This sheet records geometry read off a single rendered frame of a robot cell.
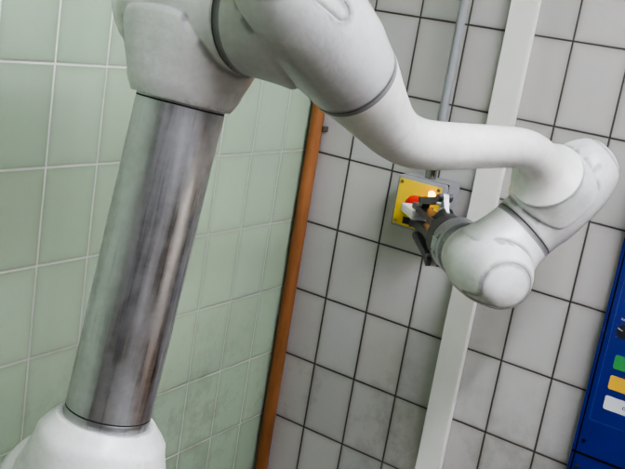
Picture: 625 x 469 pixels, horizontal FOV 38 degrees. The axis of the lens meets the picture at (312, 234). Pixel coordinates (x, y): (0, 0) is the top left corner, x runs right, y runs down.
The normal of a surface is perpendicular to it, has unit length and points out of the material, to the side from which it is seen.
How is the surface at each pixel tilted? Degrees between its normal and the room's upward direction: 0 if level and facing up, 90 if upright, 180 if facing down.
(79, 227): 90
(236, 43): 124
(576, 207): 106
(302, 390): 90
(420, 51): 90
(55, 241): 90
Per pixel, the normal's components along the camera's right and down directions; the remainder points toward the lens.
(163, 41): -0.50, 0.15
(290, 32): -0.11, 0.71
